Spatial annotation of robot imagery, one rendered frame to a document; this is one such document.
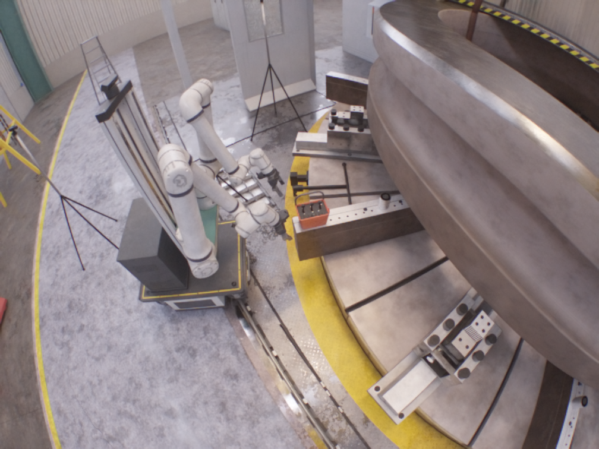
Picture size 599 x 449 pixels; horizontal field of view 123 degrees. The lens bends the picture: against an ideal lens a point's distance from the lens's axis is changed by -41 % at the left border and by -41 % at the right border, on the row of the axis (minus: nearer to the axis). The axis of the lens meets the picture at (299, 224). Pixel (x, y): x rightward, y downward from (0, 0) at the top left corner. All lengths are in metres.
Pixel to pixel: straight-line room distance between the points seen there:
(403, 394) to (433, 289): 0.84
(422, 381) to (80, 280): 3.40
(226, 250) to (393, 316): 1.38
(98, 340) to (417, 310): 2.82
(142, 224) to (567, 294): 2.56
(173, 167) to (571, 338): 1.94
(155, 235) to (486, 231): 1.96
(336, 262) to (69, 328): 2.81
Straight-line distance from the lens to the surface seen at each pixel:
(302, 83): 4.94
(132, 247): 1.99
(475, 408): 2.16
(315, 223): 1.80
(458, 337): 1.64
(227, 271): 2.19
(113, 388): 2.80
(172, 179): 1.07
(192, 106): 1.59
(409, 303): 2.09
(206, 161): 1.97
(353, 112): 2.68
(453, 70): 1.36
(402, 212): 2.05
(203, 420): 2.35
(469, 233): 1.49
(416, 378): 1.82
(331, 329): 2.26
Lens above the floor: 2.18
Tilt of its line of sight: 53 degrees down
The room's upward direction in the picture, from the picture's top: 6 degrees counter-clockwise
